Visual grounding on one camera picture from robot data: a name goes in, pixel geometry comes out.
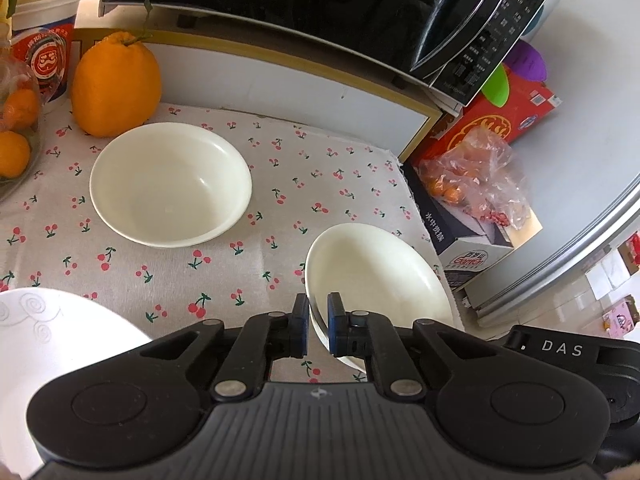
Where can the plastic bag of fruit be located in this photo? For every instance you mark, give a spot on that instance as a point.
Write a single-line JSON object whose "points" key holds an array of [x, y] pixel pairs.
{"points": [[482, 177]]}

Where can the red instant noodle cup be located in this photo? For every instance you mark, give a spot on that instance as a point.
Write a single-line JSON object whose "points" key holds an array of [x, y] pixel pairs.
{"points": [[46, 51]]}

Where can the large orange by microwave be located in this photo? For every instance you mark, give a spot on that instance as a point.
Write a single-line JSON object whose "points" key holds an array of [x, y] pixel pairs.
{"points": [[117, 86]]}

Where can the purple silicone item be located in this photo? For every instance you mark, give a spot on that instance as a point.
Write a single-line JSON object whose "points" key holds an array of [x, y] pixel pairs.
{"points": [[525, 61]]}

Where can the black microwave oven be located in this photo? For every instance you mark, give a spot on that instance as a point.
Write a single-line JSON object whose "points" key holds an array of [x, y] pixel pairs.
{"points": [[450, 46]]}

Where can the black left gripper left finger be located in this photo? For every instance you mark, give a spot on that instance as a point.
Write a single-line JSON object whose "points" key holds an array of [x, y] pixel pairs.
{"points": [[248, 352]]}

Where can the white plate with swirls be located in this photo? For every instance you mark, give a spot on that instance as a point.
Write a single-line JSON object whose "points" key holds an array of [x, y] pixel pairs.
{"points": [[46, 333]]}

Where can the white refrigerator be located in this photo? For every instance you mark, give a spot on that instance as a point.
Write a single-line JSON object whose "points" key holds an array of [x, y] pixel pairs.
{"points": [[581, 162]]}

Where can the medium white bowl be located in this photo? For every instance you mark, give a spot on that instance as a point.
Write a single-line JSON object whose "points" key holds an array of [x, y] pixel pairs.
{"points": [[170, 185]]}

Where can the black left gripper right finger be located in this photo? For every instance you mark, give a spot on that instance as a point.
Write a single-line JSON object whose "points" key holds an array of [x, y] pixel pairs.
{"points": [[371, 337]]}

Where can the glass jar of small oranges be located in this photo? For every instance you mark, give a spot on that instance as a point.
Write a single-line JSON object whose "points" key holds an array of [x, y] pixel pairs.
{"points": [[20, 115]]}

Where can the cherry print tablecloth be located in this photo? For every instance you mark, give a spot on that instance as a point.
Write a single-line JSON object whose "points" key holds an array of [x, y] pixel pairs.
{"points": [[111, 243]]}

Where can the green silicone item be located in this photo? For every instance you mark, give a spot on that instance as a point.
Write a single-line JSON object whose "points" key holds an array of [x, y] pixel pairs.
{"points": [[496, 89]]}

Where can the red gift box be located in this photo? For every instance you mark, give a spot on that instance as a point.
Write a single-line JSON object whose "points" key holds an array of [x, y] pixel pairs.
{"points": [[527, 104]]}

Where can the small white bowl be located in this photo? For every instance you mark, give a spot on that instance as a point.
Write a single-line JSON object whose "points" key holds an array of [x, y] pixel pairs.
{"points": [[375, 270]]}

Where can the navy white water carton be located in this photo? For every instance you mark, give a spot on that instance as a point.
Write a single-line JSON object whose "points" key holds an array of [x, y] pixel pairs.
{"points": [[465, 247]]}

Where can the white cabinet with gold trim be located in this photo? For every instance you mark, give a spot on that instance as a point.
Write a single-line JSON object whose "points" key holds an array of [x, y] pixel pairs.
{"points": [[221, 73]]}

